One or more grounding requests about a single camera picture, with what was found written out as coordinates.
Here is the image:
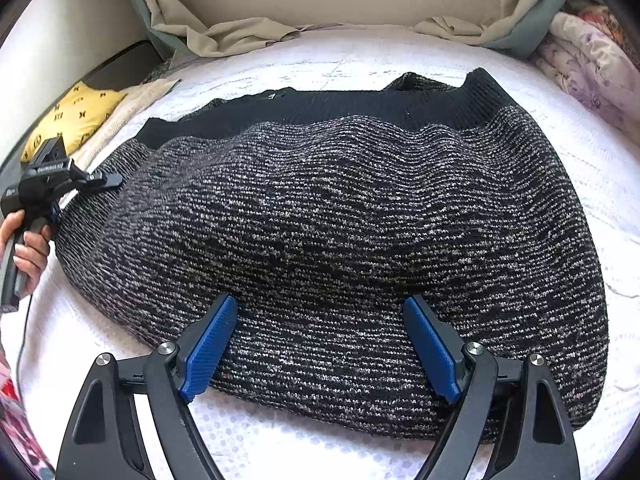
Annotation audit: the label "grey-black knit zip jacket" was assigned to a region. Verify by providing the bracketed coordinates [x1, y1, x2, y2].
[54, 70, 608, 439]

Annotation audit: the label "person's left hand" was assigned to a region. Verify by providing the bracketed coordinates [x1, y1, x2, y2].
[1, 210, 52, 298]

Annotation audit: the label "yellow patterned pillow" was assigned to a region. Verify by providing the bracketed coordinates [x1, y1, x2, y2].
[21, 81, 126, 164]

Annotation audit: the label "cream blanket at bedside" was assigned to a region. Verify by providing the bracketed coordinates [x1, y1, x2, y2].
[72, 78, 179, 171]

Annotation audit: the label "pink floral fabric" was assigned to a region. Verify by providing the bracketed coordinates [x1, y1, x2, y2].
[1, 352, 55, 479]

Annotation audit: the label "white quilted bed cover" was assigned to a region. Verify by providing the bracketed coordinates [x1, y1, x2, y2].
[1, 28, 639, 479]

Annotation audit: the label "floral purple quilt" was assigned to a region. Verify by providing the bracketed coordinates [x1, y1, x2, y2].
[530, 0, 639, 143]

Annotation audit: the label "black cable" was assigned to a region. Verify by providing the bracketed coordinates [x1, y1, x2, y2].
[14, 291, 36, 396]

